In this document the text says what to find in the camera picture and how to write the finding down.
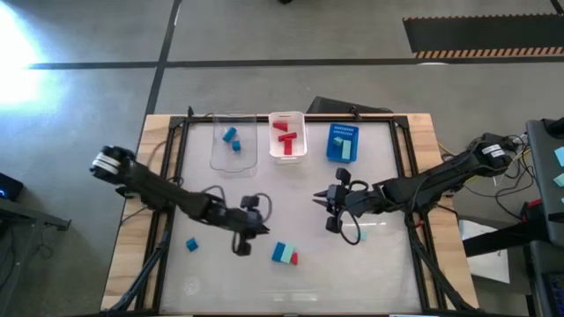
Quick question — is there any red black clamp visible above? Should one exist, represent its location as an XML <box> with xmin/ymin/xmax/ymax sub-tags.
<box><xmin>522</xmin><ymin>197</ymin><xmax>544</xmax><ymax>224</ymax></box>

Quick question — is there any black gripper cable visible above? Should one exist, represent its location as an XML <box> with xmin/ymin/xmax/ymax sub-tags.
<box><xmin>200</xmin><ymin>184</ymin><xmax>273</xmax><ymax>224</ymax></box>
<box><xmin>338</xmin><ymin>178</ymin><xmax>369</xmax><ymax>247</ymax></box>

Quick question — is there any white paper sheet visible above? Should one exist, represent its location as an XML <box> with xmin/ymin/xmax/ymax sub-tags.
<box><xmin>457</xmin><ymin>218</ymin><xmax>511</xmax><ymax>285</ymax></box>

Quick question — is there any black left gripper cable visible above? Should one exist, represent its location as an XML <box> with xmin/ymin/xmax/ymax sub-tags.
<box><xmin>200</xmin><ymin>184</ymin><xmax>273</xmax><ymax>224</ymax></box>

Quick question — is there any white plastic bin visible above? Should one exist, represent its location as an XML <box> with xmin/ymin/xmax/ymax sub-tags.
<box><xmin>268</xmin><ymin>110</ymin><xmax>308</xmax><ymax>165</ymax></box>

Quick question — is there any dark grey cart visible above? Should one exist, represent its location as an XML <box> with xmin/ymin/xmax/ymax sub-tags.
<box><xmin>525</xmin><ymin>116</ymin><xmax>564</xmax><ymax>317</ymax></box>

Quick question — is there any blue plastic basket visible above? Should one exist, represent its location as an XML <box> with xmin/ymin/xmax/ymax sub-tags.
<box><xmin>326</xmin><ymin>122</ymin><xmax>360</xmax><ymax>164</ymax></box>

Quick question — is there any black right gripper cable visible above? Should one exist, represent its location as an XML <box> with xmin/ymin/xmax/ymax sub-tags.
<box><xmin>338</xmin><ymin>178</ymin><xmax>369</xmax><ymax>247</ymax></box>

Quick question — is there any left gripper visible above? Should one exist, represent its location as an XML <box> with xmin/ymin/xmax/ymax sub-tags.
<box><xmin>226</xmin><ymin>195</ymin><xmax>271</xmax><ymax>258</ymax></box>

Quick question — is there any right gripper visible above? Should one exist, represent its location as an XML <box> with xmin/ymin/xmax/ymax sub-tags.
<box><xmin>312</xmin><ymin>166</ymin><xmax>356</xmax><ymax>235</ymax></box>

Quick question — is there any black box blue light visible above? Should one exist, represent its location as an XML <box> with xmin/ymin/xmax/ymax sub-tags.
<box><xmin>0</xmin><ymin>172</ymin><xmax>25</xmax><ymax>203</ymax></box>

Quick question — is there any black flat panel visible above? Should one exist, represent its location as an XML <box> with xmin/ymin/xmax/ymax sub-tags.
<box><xmin>306</xmin><ymin>95</ymin><xmax>394</xmax><ymax>115</ymax></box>

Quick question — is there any black hazard striped mat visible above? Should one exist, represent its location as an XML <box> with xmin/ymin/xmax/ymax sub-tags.
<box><xmin>402</xmin><ymin>12</ymin><xmax>564</xmax><ymax>60</ymax></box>

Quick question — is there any clear plastic bin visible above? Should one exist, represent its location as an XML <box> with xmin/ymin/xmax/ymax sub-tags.
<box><xmin>209</xmin><ymin>113</ymin><xmax>258</xmax><ymax>173</ymax></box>

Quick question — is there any large blue foam block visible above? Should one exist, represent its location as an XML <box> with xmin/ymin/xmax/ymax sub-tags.
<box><xmin>271</xmin><ymin>241</ymin><xmax>288</xmax><ymax>263</ymax></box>

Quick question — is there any black aluminium table frame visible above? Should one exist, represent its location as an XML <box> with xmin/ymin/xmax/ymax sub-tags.
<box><xmin>100</xmin><ymin>105</ymin><xmax>479</xmax><ymax>317</ymax></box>

